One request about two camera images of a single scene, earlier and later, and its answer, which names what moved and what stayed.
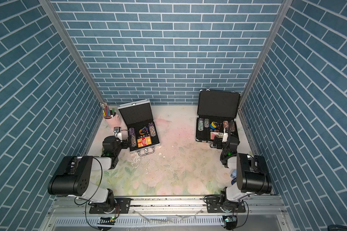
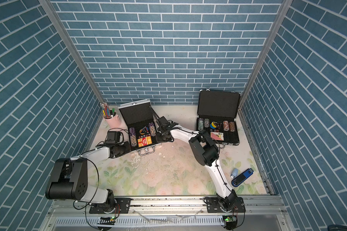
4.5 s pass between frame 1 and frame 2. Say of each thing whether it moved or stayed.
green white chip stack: stayed
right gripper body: moved
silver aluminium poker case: stayed
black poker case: stayed
